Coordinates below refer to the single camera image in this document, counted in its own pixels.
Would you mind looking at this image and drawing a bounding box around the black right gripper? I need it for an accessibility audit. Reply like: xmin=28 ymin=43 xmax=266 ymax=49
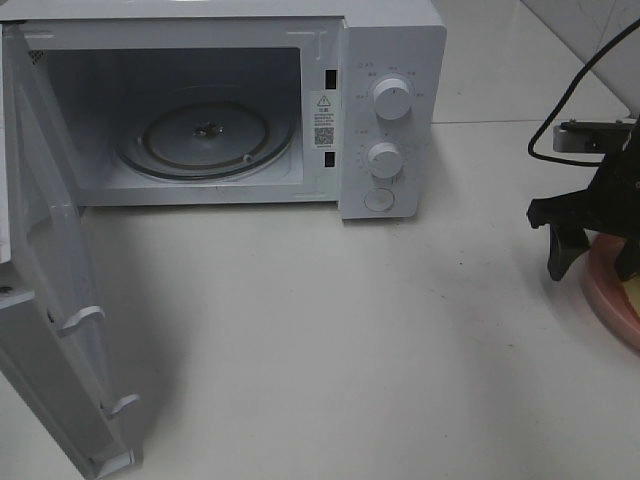
xmin=527 ymin=123 xmax=640 ymax=282

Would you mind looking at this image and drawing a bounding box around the pink round plate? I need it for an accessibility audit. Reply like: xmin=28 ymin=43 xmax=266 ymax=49
xmin=582 ymin=234 xmax=639 ymax=352

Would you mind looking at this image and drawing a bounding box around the round microwave door button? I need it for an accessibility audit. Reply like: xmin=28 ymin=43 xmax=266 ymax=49
xmin=364 ymin=188 xmax=395 ymax=212

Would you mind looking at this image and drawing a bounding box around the white microwave door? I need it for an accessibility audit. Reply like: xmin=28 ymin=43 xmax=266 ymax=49
xmin=1 ymin=21 xmax=137 ymax=479

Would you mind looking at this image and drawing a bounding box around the white lower microwave knob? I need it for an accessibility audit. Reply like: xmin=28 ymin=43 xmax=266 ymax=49
xmin=366 ymin=142 xmax=403 ymax=179

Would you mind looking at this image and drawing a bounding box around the white microwave knob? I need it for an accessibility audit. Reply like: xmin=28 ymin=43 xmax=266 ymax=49
xmin=371 ymin=74 xmax=414 ymax=121
xmin=366 ymin=142 xmax=403 ymax=179

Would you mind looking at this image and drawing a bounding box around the white upper microwave knob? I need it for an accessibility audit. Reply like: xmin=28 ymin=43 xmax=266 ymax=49
xmin=371 ymin=74 xmax=414 ymax=121

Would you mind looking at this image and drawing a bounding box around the glass microwave turntable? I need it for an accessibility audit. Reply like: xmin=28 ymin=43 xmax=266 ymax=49
xmin=116 ymin=100 xmax=298 ymax=181

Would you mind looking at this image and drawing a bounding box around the white microwave oven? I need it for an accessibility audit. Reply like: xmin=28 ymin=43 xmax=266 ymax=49
xmin=1 ymin=1 xmax=447 ymax=219

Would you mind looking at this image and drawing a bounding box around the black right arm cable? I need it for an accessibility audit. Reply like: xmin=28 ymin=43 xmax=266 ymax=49
xmin=527 ymin=19 xmax=640 ymax=166

